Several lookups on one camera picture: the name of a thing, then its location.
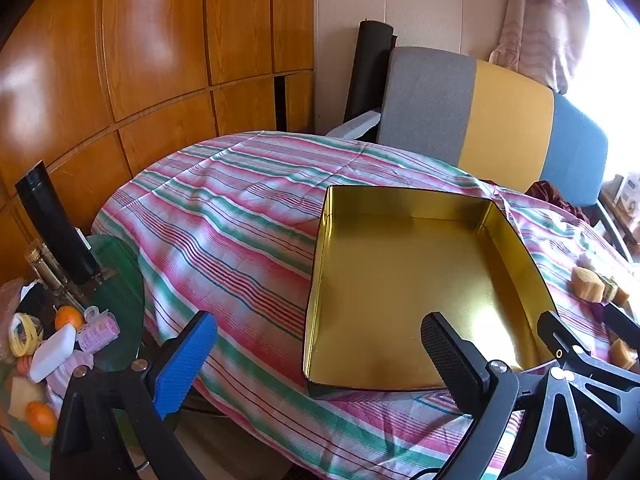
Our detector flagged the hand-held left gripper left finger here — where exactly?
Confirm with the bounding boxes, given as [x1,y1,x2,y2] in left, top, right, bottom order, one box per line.
[50,310,218,480]

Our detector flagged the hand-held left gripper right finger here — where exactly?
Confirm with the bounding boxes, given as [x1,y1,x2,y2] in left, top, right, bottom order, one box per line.
[420,311,588,480]

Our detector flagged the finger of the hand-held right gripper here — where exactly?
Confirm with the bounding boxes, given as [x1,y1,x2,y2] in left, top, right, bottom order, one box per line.
[602,302,640,348]
[537,310,640,443]

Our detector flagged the large yellow sponge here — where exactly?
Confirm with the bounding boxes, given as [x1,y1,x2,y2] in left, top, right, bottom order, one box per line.
[571,266,621,303]

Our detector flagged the plastic-wrapped cotton ball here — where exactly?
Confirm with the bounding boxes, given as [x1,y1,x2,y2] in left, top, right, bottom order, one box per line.
[575,251,603,273]

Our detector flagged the gold tin box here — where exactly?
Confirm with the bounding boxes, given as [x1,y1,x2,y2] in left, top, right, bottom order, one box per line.
[301,185,559,402]

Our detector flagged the wooden desk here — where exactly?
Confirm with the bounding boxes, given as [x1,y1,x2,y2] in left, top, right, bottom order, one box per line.
[600,195,640,261]

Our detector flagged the round glass side table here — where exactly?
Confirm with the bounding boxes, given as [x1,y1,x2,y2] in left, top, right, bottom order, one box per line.
[0,234,146,471]

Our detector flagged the pink cloth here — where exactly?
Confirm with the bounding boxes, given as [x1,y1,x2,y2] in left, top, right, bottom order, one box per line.
[45,350,96,401]

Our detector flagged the orange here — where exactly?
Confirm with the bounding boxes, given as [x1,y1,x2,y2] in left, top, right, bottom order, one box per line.
[54,305,84,332]
[26,401,58,436]

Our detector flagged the white printed box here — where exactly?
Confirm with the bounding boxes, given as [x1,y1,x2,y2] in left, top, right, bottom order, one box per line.
[612,172,640,206]

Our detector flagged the white plastic case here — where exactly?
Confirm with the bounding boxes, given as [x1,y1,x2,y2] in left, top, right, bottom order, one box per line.
[29,324,77,382]

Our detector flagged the dark red cloth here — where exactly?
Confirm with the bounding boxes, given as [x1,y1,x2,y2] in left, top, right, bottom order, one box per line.
[525,180,601,223]

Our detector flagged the striped tablecloth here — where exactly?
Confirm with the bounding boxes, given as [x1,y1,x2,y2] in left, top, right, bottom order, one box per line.
[90,130,640,480]

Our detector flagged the black cloth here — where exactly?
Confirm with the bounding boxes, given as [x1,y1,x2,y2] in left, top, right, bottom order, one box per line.
[17,282,56,331]

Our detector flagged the beige cloth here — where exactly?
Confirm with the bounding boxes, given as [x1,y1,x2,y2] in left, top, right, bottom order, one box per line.
[7,377,48,418]

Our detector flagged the glass bottle with gold cap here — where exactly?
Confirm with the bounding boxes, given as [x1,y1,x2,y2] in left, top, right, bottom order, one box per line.
[25,240,83,311]

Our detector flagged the clear plastic bag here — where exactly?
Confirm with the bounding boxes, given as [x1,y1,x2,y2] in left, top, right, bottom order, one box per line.
[0,277,31,361]

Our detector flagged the black tube bottle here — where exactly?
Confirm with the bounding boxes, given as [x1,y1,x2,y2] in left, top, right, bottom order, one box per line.
[15,160,98,286]

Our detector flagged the grey yellow blue chair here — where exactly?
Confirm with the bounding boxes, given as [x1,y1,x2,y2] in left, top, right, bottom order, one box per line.
[325,46,631,261]

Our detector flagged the window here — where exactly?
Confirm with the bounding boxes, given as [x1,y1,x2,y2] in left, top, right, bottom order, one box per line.
[565,0,640,181]

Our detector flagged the black rolled mat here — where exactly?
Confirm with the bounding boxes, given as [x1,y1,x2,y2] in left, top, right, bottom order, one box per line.
[344,19,399,143]

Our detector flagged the wooden wardrobe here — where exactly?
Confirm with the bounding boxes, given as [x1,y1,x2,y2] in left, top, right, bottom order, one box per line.
[0,0,316,281]

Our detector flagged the pink patterned curtain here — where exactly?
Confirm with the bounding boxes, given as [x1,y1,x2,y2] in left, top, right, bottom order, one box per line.
[487,0,591,96]

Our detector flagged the yellow hair ties bundle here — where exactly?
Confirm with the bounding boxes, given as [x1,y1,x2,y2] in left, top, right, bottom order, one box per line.
[9,312,43,358]

